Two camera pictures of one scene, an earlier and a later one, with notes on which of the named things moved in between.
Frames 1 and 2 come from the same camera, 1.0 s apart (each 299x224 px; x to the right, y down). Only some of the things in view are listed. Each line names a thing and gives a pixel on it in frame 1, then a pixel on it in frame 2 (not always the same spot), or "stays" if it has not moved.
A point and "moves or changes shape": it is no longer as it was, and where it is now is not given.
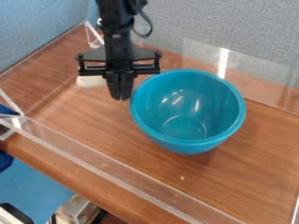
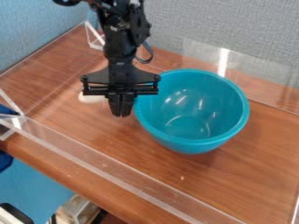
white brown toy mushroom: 92,81 moves or changes shape
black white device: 12,215 stays
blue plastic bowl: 189,108 stays
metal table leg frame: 77,211 stays
